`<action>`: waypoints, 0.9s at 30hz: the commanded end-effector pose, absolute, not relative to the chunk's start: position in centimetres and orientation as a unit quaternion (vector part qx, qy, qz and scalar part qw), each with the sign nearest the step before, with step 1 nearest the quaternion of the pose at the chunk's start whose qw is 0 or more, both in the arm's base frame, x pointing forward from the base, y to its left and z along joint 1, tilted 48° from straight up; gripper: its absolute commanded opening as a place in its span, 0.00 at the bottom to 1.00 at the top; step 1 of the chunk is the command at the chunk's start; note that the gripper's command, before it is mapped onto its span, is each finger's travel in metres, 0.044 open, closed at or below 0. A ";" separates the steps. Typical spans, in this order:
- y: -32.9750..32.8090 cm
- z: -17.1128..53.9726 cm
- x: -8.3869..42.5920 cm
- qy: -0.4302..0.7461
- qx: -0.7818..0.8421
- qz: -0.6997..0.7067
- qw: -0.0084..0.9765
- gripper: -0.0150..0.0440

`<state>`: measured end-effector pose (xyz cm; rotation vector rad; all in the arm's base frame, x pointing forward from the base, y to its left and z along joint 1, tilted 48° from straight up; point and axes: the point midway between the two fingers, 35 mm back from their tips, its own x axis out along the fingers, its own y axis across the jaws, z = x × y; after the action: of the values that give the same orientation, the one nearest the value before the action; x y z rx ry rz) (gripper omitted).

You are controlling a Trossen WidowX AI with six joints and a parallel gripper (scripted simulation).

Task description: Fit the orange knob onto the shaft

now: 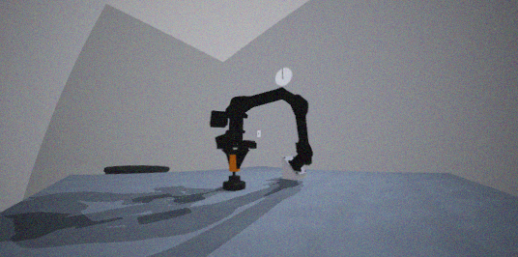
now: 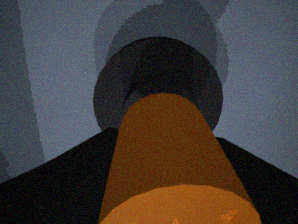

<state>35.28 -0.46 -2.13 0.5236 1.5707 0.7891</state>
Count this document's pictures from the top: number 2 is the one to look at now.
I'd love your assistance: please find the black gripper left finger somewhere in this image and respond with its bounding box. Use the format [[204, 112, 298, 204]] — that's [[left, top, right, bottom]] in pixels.
[[0, 128, 118, 224]]

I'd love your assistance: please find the orange cylindrical knob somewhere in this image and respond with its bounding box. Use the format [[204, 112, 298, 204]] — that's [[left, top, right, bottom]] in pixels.
[[97, 92, 262, 224]]

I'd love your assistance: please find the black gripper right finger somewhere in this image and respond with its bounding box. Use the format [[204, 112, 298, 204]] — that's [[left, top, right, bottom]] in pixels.
[[217, 137, 298, 224]]

